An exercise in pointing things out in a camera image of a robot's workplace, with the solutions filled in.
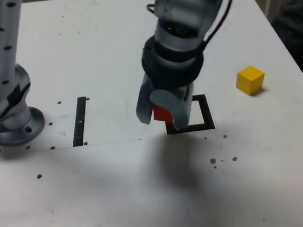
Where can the black tape square outline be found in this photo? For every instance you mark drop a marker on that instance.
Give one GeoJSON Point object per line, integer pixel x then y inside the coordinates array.
{"type": "Point", "coordinates": [208, 113]}

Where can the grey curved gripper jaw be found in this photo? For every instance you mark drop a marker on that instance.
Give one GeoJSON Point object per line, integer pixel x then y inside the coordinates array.
{"type": "Point", "coordinates": [181, 108]}
{"type": "Point", "coordinates": [143, 106]}

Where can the black tape strip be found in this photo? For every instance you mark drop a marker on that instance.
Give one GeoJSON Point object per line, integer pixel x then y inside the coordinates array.
{"type": "Point", "coordinates": [79, 120]}

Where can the yellow cube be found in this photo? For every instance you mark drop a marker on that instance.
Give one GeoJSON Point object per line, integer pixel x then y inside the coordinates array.
{"type": "Point", "coordinates": [250, 81]}

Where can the red cube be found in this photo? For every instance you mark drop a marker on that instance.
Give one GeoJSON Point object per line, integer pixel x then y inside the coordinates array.
{"type": "Point", "coordinates": [161, 114]}

